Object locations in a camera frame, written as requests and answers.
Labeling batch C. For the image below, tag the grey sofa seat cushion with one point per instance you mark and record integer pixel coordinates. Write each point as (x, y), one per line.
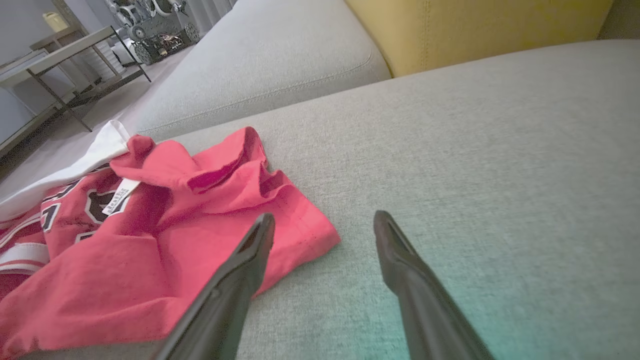
(280, 55)

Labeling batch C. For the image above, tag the grey wheeled machine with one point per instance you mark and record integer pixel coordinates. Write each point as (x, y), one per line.
(160, 35)

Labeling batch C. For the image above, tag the yellow sofa back cushion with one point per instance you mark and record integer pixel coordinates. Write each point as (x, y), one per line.
(475, 30)

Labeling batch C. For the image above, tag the grey fabric bed surface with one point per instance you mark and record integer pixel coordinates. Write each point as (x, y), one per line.
(475, 150)

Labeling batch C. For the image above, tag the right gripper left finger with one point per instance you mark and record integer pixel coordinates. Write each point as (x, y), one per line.
(220, 320)

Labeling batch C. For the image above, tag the cream coloured jar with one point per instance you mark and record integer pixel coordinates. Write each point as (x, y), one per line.
(55, 22)

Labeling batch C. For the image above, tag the red and white shorts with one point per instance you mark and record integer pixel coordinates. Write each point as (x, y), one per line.
(125, 280)

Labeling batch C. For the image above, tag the grey side table metal frame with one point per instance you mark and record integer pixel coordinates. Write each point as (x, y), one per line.
(65, 50)

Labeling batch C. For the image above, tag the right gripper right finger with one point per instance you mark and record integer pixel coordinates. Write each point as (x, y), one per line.
(430, 320)

